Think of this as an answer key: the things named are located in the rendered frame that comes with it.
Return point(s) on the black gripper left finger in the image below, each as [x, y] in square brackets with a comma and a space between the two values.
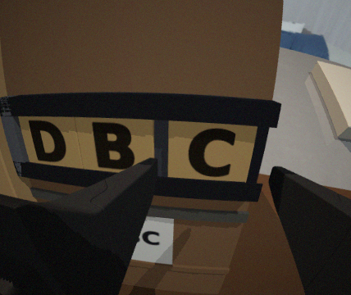
[81, 244]

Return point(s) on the brown angled board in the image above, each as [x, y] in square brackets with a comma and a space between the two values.
[185, 60]

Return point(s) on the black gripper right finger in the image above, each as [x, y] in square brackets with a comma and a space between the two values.
[317, 225]

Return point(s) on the tan tile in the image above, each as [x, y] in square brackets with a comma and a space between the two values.
[208, 151]
[51, 140]
[114, 144]

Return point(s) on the white paper ticket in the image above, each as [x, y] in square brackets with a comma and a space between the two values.
[155, 242]

